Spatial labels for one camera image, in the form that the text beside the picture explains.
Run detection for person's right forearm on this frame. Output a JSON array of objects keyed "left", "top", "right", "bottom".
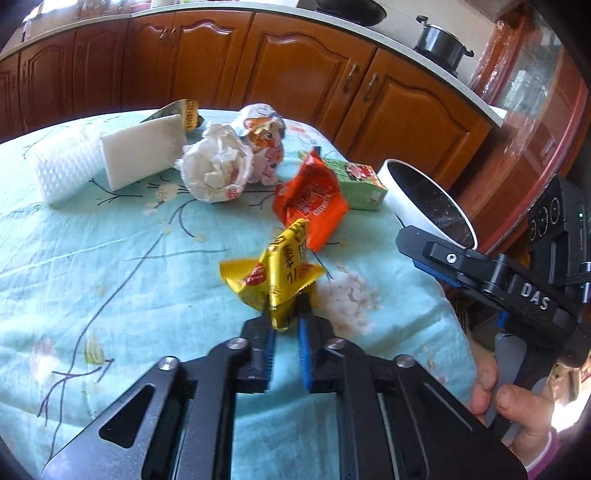
[{"left": 524, "top": 427, "right": 563, "bottom": 480}]

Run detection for person's right hand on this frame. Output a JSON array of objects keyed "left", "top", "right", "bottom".
[{"left": 468, "top": 347, "right": 557, "bottom": 450}]

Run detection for white foam mesh sheet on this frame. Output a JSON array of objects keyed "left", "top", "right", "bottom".
[{"left": 28, "top": 126, "right": 109, "bottom": 203}]

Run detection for wooden base cabinets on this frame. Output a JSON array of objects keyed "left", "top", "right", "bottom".
[{"left": 0, "top": 11, "right": 506, "bottom": 188}]

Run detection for black cooking pot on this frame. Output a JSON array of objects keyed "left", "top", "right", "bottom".
[{"left": 413, "top": 15, "right": 475, "bottom": 70}]

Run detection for orange snack wrapper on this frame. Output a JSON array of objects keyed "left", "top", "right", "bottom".
[{"left": 271, "top": 148, "right": 350, "bottom": 252}]

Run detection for tiger print plastic bag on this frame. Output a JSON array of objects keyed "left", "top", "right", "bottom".
[{"left": 231, "top": 104, "right": 286, "bottom": 185}]

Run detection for white rimmed trash bin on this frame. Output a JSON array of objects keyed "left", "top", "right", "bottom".
[{"left": 376, "top": 158, "right": 478, "bottom": 252}]

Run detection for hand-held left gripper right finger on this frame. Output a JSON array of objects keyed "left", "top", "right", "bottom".
[{"left": 295, "top": 295, "right": 528, "bottom": 480}]

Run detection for yellow snack wrapper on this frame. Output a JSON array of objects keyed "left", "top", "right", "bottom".
[{"left": 219, "top": 218, "right": 326, "bottom": 332}]

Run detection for yellow and dark packet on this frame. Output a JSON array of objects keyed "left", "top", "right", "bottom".
[{"left": 141, "top": 99, "right": 204, "bottom": 134}]

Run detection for white foam block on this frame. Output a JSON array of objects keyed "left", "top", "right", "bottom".
[{"left": 100, "top": 114, "right": 188, "bottom": 191}]

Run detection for white paper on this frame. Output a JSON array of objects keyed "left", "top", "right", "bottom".
[{"left": 174, "top": 122, "right": 254, "bottom": 204}]

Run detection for teal floral tablecloth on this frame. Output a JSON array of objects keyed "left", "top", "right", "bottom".
[{"left": 0, "top": 108, "right": 478, "bottom": 480}]

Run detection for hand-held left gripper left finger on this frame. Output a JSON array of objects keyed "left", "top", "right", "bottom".
[{"left": 41, "top": 315, "right": 279, "bottom": 480}]

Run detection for green juice carton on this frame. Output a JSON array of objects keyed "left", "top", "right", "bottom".
[{"left": 299, "top": 151, "right": 389, "bottom": 211}]

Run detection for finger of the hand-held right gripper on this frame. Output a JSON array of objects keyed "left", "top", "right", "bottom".
[
  {"left": 412, "top": 261, "right": 509, "bottom": 302},
  {"left": 396, "top": 225, "right": 504, "bottom": 283}
]

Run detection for black wok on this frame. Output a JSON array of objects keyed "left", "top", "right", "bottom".
[{"left": 314, "top": 0, "right": 387, "bottom": 26}]

